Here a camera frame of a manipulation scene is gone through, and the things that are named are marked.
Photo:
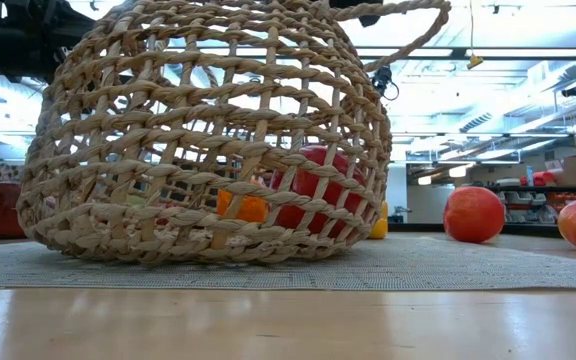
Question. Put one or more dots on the small orange fruit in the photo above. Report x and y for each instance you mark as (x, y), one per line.
(253, 210)

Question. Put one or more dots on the red container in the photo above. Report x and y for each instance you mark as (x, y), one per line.
(543, 178)

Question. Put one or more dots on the yellow hanging plug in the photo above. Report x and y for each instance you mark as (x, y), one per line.
(474, 61)

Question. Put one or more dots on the black mounted device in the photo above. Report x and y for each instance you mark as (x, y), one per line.
(573, 91)

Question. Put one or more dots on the large red apple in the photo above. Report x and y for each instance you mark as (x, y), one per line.
(310, 184)

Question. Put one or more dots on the red-purple grape bunch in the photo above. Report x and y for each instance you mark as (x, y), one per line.
(164, 212)

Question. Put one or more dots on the floral patterned fabric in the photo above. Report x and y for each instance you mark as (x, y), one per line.
(0, 175)

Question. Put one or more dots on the yellow bell pepper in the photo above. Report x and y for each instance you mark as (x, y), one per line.
(380, 229)

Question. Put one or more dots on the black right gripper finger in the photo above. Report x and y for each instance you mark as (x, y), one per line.
(368, 17)

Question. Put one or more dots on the grey woven placemat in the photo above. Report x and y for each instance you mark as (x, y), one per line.
(418, 265)

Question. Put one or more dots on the black hanging camera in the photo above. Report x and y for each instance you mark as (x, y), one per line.
(382, 79)

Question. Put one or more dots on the shelf with storage bins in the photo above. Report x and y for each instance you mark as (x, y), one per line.
(528, 205)

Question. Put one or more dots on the red streaked apple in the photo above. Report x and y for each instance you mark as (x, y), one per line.
(473, 215)

